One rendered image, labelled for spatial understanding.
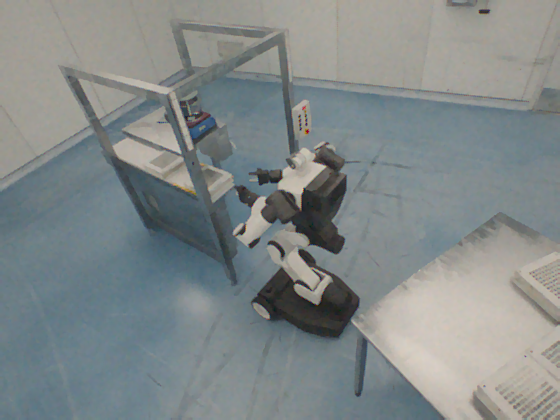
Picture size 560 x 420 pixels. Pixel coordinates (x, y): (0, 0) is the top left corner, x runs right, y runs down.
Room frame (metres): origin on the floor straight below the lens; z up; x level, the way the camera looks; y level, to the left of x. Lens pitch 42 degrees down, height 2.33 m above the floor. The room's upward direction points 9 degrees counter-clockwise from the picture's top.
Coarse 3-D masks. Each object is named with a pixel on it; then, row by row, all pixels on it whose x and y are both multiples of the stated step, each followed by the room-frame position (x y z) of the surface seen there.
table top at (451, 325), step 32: (512, 224) 1.21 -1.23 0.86; (448, 256) 1.07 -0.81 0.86; (480, 256) 1.04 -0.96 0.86; (512, 256) 1.01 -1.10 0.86; (544, 256) 0.98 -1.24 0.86; (416, 288) 0.92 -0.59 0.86; (448, 288) 0.89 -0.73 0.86; (480, 288) 0.86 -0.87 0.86; (512, 288) 0.84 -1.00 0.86; (352, 320) 0.81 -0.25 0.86; (384, 320) 0.78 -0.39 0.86; (416, 320) 0.76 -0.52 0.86; (448, 320) 0.73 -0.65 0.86; (480, 320) 0.71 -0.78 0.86; (512, 320) 0.69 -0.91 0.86; (544, 320) 0.66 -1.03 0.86; (384, 352) 0.64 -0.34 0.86; (416, 352) 0.62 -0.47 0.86; (448, 352) 0.60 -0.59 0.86; (480, 352) 0.58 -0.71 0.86; (512, 352) 0.56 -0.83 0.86; (416, 384) 0.50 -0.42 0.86; (448, 384) 0.48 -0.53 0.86; (448, 416) 0.38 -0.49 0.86; (480, 416) 0.36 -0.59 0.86
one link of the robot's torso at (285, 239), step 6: (288, 228) 1.60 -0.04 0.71; (294, 228) 1.50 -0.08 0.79; (276, 234) 1.63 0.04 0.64; (282, 234) 1.49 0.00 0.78; (288, 234) 1.44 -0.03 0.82; (294, 234) 1.41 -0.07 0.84; (300, 234) 1.38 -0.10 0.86; (270, 240) 1.59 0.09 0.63; (276, 240) 1.56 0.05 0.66; (282, 240) 1.52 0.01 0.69; (288, 240) 1.45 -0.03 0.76; (294, 240) 1.40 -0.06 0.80; (300, 240) 1.37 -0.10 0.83; (306, 240) 1.35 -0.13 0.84; (276, 246) 1.53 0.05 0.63; (282, 246) 1.52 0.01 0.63; (288, 246) 1.49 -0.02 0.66; (306, 246) 1.35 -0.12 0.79; (282, 252) 1.51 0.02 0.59
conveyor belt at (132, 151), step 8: (120, 144) 2.84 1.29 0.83; (128, 144) 2.82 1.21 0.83; (136, 144) 2.79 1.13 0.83; (120, 152) 2.70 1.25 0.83; (128, 152) 2.68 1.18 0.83; (136, 152) 2.66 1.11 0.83; (144, 152) 2.63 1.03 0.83; (152, 152) 2.61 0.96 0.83; (160, 152) 2.59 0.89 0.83; (128, 160) 2.55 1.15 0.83; (136, 160) 2.53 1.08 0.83; (144, 160) 2.51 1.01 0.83; (144, 168) 2.39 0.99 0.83; (184, 168) 2.29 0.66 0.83; (176, 176) 2.20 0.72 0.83; (184, 176) 2.19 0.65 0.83; (232, 184) 2.02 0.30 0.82; (224, 192) 1.95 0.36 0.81
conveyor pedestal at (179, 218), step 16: (128, 176) 2.66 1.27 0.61; (144, 192) 2.55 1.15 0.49; (160, 192) 2.35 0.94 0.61; (144, 208) 2.66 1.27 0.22; (160, 208) 2.44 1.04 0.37; (176, 208) 2.24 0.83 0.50; (192, 208) 2.07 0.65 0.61; (224, 208) 2.07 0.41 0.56; (160, 224) 2.53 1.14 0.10; (176, 224) 2.33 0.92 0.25; (192, 224) 2.14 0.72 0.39; (224, 224) 2.04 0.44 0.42; (192, 240) 2.21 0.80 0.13; (208, 240) 2.04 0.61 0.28
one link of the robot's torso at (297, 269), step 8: (272, 248) 1.53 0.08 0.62; (296, 248) 1.61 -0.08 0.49; (272, 256) 1.53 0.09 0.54; (280, 256) 1.50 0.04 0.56; (288, 256) 1.54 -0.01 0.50; (296, 256) 1.56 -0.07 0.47; (280, 264) 1.50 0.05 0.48; (288, 264) 1.51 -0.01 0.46; (296, 264) 1.51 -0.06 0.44; (304, 264) 1.52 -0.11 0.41; (288, 272) 1.51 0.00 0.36; (296, 272) 1.47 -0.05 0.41; (304, 272) 1.48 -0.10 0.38; (312, 272) 1.49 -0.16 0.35; (296, 280) 1.46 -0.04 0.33; (304, 280) 1.43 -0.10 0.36; (312, 280) 1.43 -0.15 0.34; (320, 280) 1.46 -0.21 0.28; (312, 288) 1.39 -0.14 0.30
